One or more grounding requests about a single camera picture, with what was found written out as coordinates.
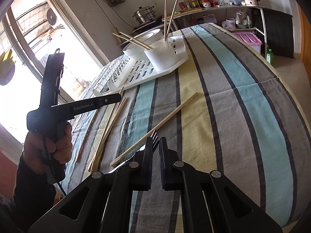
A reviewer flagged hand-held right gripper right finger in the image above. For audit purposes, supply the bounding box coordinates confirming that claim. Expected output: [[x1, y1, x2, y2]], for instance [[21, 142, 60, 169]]
[[159, 136, 283, 233]]

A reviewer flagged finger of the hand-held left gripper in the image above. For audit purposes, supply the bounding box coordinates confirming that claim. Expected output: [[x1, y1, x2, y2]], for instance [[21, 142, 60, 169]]
[[98, 94, 122, 108]]

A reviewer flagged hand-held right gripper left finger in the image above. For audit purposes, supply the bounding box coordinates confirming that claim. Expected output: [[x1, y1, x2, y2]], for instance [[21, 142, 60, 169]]
[[28, 136, 154, 233]]

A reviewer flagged bunch of wooden chopsticks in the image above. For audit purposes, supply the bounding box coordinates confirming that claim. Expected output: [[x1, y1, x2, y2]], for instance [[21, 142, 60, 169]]
[[75, 86, 128, 173]]

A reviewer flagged white cup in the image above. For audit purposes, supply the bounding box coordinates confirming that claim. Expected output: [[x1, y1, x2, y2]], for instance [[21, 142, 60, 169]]
[[144, 40, 178, 74]]

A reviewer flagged person's left forearm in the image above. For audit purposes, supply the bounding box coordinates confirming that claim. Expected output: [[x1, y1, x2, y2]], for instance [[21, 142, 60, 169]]
[[11, 152, 59, 226]]

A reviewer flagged person's left hand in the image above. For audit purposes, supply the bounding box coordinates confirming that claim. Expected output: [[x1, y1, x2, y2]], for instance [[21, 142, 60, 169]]
[[23, 122, 73, 171]]

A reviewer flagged sliding glass door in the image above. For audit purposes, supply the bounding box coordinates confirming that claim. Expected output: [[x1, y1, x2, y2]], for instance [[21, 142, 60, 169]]
[[0, 0, 110, 151]]

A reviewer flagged yellow black striped sign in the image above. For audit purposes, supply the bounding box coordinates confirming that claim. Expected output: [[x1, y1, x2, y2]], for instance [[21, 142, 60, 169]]
[[0, 49, 16, 86]]

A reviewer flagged striped tablecloth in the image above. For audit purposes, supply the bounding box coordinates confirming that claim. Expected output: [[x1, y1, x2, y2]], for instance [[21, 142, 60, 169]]
[[58, 22, 302, 233]]

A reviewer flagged white plastic dish rack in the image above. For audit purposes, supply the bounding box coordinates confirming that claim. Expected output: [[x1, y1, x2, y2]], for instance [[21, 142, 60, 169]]
[[92, 35, 189, 96]]

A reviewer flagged black cooktop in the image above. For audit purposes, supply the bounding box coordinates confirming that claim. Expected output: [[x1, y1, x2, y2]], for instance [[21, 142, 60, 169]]
[[131, 17, 163, 32]]

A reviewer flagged stainless steel steamer pot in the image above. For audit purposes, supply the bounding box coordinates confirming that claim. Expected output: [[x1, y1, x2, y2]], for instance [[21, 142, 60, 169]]
[[132, 5, 157, 25]]

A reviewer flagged outdoor air conditioner unit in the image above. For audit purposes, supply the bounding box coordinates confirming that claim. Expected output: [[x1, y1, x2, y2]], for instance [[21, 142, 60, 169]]
[[46, 7, 66, 30]]

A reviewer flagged wooden cutting board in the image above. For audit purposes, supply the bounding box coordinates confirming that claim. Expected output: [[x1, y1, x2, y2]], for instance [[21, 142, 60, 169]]
[[174, 7, 203, 14]]

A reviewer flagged metal kitchen shelf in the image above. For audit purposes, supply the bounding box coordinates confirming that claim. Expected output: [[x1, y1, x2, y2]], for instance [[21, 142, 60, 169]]
[[117, 3, 271, 51]]

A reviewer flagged pink lid storage box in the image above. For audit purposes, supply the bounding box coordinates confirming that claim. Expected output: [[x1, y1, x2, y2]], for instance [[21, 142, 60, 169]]
[[232, 31, 263, 53]]

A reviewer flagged green plastic bottle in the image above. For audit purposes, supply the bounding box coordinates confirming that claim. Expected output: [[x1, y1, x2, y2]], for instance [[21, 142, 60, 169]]
[[266, 48, 275, 65]]

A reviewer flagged white plastic bag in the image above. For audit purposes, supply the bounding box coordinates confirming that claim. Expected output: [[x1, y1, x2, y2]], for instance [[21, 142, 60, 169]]
[[235, 10, 251, 25]]

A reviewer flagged black board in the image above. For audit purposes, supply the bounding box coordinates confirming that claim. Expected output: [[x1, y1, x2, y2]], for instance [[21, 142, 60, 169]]
[[255, 8, 294, 58]]

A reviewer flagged wooden door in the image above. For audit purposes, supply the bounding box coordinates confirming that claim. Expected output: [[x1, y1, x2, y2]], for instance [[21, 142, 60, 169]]
[[293, 5, 311, 66]]

